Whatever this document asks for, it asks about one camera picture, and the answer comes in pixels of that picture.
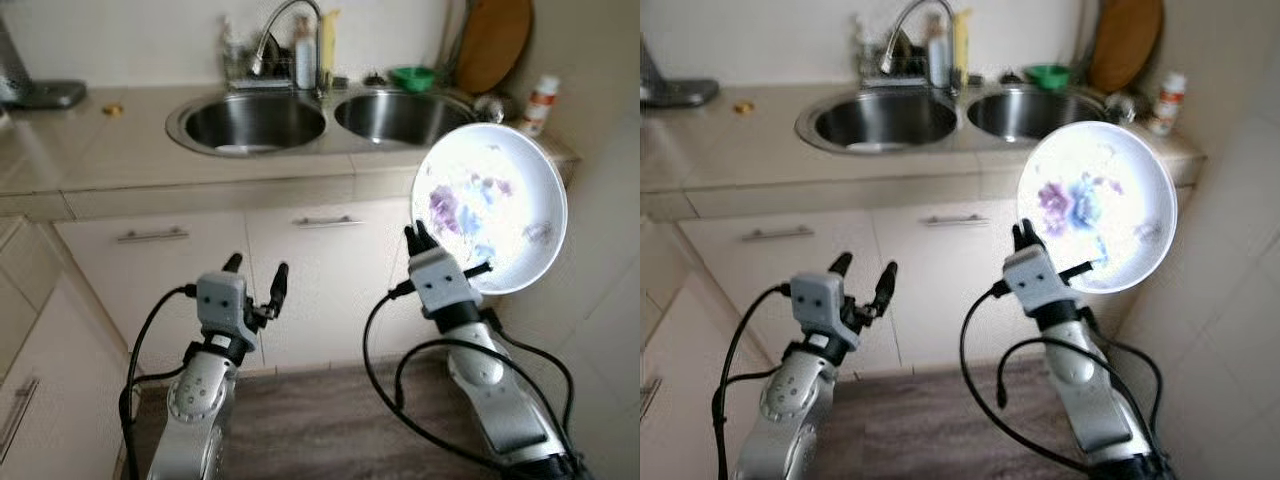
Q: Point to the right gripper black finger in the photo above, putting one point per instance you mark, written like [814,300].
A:
[1027,238]
[420,242]

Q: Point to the floral white plate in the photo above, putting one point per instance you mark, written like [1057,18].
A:
[1110,215]
[500,220]

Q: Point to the white kitchen cabinet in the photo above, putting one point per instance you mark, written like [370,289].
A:
[330,290]
[950,290]

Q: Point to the stainless double sink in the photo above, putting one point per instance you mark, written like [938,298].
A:
[885,120]
[255,120]

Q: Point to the stainless steel strainer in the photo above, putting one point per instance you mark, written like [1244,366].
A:
[490,107]
[1122,106]

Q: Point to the dark sink stopper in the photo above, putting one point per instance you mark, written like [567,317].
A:
[375,80]
[1011,78]

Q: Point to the green plastic bowl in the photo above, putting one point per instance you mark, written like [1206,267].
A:
[412,78]
[1047,76]

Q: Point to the thin dark steel faucet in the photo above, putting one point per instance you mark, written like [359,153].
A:
[1085,70]
[450,75]

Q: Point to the steel gooseneck faucet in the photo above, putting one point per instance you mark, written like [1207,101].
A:
[322,85]
[953,85]

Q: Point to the white bottle red label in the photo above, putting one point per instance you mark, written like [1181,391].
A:
[1167,103]
[540,105]

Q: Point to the beige side cabinet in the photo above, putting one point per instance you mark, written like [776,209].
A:
[60,340]
[670,330]

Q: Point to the white detergent bottle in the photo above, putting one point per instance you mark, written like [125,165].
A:
[937,58]
[305,60]

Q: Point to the yellow detergent bottle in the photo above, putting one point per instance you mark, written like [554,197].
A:
[962,45]
[330,45]

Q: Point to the clear pump soap bottle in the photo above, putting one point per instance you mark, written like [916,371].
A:
[231,55]
[861,52]

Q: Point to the round wooden cutting board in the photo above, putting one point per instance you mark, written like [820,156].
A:
[1128,45]
[495,45]

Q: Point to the grey appliance base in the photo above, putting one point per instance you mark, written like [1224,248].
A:
[680,93]
[45,95]

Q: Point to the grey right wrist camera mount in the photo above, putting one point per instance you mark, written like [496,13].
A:
[440,285]
[1032,282]

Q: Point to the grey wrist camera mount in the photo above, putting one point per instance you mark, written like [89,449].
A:
[820,303]
[222,305]
[1032,282]
[440,285]

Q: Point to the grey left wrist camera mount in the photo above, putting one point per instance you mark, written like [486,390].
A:
[820,303]
[222,305]

